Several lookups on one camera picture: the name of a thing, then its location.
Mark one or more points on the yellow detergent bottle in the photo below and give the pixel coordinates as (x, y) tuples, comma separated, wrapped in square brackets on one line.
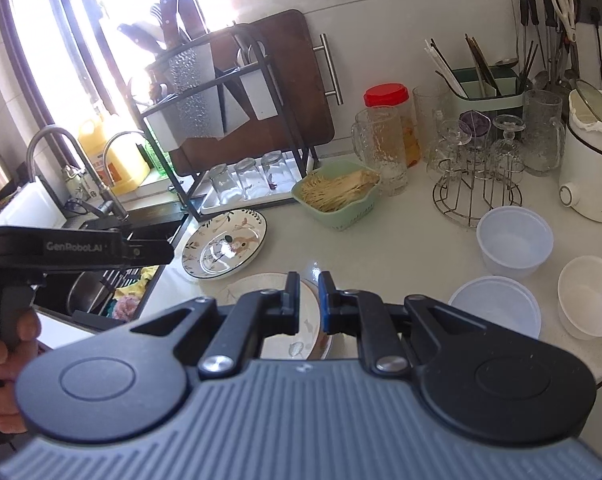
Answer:
[(123, 170)]

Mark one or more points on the green bottle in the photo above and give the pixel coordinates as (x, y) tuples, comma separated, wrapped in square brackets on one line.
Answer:
[(160, 160)]

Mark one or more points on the black-rimmed floral plate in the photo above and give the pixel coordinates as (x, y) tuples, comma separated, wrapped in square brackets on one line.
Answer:
[(226, 245)]

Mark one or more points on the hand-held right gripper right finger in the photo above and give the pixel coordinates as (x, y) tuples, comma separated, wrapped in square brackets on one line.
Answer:
[(324, 305)]

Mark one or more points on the white chopsticks bundle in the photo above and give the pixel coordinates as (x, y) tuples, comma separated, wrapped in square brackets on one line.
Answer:
[(443, 67)]

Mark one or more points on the steel kitchen sink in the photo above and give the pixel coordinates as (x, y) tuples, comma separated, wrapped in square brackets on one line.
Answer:
[(91, 295)]

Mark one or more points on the tall textured glass mug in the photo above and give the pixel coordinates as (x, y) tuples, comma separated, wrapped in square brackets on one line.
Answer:
[(542, 130)]

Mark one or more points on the black chopsticks bundle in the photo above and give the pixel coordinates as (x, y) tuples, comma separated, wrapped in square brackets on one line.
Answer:
[(528, 67)]

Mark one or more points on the textured clear knife holder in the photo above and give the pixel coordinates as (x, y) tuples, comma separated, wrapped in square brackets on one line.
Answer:
[(191, 90)]

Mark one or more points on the white electric cooking pot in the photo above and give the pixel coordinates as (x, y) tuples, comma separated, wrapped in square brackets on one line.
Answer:
[(591, 175)]

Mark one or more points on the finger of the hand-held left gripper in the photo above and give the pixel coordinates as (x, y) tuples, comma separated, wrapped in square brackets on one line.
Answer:
[(148, 251)]

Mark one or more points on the white bowl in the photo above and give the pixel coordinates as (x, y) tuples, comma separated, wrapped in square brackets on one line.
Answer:
[(591, 295)]

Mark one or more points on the brown wooden cutting board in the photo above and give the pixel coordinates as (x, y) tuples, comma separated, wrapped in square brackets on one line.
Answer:
[(291, 85)]

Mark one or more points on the green basket of enoki mushrooms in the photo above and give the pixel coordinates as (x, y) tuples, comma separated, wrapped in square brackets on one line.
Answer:
[(336, 192)]

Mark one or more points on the textured glass tumbler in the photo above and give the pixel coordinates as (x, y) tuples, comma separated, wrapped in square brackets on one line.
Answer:
[(428, 105)]

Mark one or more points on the clear stemmed glass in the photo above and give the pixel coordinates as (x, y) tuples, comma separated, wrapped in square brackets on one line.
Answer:
[(453, 140), (508, 142)]

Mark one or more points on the small steel faucet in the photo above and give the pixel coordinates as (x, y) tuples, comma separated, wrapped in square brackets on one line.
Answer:
[(126, 134)]

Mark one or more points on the clear drinking glass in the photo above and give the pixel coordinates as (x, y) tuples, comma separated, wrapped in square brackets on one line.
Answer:
[(225, 185), (251, 177), (278, 170)]

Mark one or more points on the yellow cloth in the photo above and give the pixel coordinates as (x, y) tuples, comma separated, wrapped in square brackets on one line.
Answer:
[(141, 282)]

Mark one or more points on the black dish rack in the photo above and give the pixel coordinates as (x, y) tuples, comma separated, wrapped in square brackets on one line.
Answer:
[(261, 47)]

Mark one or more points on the person's left hand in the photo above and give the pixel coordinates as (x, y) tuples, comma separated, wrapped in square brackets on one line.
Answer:
[(11, 367)]

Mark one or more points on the upturned glasses on tray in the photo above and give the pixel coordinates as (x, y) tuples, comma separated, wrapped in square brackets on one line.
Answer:
[(261, 202)]

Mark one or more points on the cream floral plate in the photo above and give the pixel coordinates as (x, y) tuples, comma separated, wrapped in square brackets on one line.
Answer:
[(325, 347), (281, 347)]

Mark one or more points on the wooden chopsticks bundle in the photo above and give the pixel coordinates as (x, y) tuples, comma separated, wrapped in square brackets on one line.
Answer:
[(481, 65)]

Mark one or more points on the purple stemmed glass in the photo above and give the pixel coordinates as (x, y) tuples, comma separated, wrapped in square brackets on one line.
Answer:
[(475, 122)]

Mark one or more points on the red-lidded clear jar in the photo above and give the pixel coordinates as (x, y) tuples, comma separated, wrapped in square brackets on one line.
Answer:
[(388, 96)]

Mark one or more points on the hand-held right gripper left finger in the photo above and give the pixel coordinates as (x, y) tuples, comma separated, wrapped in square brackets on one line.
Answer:
[(292, 305)]

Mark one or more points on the white board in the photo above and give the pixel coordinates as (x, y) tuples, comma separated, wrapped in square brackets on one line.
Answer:
[(28, 207)]

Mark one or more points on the steel kitchen faucet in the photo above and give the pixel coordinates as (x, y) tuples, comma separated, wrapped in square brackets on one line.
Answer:
[(88, 162)]

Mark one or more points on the green utensil holder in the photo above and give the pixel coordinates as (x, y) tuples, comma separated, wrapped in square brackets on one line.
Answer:
[(506, 102)]

